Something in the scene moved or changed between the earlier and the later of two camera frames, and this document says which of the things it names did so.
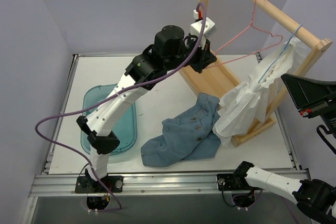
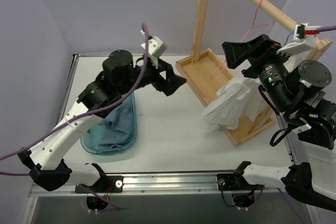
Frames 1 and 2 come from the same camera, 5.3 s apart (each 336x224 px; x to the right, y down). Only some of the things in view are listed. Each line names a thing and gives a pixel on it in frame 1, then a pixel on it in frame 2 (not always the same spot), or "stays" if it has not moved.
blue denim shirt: (190, 136) → (117, 129)
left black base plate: (85, 184) stays
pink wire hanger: (246, 28) → (253, 25)
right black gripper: (315, 107) → (255, 56)
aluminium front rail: (61, 185) stays
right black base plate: (229, 182) stays
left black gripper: (203, 57) → (161, 76)
